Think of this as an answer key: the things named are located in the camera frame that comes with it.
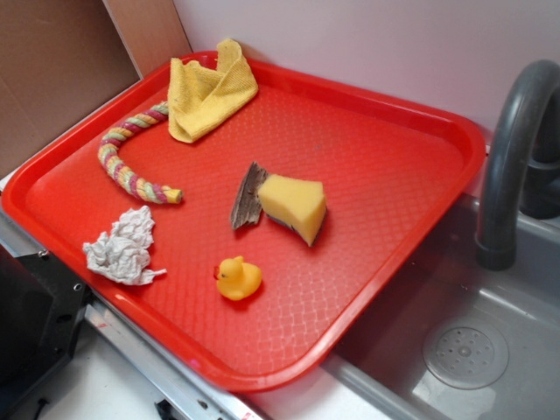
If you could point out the grey plastic sink basin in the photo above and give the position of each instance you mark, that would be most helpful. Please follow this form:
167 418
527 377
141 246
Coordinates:
381 355

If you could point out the yellow rubber duck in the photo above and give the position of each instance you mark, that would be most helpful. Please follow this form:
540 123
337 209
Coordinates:
237 279

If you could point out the yellow microfiber cloth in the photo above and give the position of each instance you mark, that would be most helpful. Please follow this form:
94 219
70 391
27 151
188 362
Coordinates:
200 99

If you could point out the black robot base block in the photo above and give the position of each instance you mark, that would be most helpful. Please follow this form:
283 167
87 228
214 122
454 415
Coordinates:
43 303

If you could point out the round sink drain strainer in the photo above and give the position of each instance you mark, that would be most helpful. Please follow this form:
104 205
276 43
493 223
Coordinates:
465 353

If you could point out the yellow sponge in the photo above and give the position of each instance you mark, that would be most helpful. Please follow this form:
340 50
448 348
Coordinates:
298 204

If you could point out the brown wood bark piece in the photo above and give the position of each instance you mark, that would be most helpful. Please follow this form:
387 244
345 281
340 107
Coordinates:
247 207

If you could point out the crumpled white paper towel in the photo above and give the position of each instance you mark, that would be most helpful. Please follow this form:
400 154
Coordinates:
123 255

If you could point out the grey toy faucet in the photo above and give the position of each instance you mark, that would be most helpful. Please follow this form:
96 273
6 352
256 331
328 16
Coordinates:
522 170

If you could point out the red plastic tray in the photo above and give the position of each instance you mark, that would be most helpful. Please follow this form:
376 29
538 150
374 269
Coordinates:
390 169

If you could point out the brown cardboard panel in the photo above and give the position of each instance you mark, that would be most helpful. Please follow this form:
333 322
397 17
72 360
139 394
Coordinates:
61 60

